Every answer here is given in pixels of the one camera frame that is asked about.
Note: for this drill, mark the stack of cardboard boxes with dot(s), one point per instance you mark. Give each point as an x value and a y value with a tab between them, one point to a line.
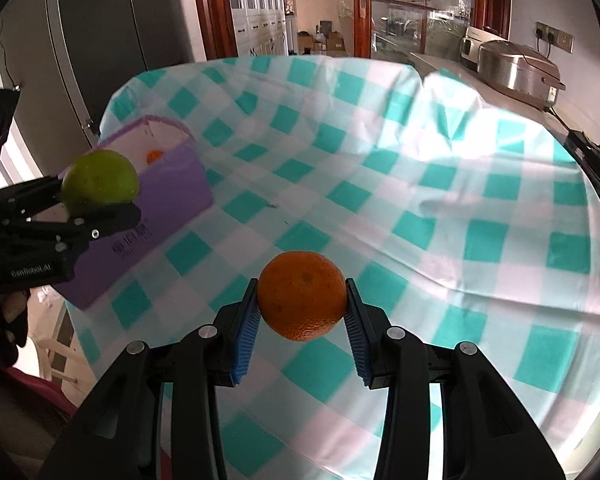
325	40

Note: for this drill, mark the silver electric cooker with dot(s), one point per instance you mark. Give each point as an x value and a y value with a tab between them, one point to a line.
517	67

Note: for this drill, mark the purple cardboard box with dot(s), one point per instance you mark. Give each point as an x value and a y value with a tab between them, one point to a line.
175	195

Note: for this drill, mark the green round fruit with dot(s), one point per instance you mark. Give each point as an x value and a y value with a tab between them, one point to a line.
100	180

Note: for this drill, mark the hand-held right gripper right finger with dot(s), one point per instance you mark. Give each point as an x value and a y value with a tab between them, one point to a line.
356	346

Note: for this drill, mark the red wooden door frame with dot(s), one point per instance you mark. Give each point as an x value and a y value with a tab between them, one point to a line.
212	10

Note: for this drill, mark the small orange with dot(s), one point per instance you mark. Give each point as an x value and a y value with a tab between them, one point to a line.
154	156
302	295

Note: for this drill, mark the wall socket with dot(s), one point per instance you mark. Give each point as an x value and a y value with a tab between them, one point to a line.
555	36

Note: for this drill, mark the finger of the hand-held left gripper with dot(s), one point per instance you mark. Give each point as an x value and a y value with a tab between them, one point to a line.
100	225
30	195

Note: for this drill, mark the red seat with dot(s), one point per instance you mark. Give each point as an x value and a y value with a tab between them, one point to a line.
40	390

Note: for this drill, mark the white cabinet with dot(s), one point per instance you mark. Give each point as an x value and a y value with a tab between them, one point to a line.
257	5

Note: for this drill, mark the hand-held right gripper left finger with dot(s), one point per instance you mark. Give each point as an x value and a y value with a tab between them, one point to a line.
242	341

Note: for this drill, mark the glass door with wooden frame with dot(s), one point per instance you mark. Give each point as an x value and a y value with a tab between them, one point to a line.
420	5

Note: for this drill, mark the grey refrigerator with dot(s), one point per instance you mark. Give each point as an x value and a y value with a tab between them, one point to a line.
120	25

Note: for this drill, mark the teal white checkered tablecloth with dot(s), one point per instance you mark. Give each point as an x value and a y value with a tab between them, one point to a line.
430	160

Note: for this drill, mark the person's left hand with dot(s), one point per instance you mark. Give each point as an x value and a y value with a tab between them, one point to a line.
11	306

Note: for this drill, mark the white kitchen appliance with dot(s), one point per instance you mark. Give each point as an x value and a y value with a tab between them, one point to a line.
472	45

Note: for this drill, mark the white chair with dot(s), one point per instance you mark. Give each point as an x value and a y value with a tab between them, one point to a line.
55	345

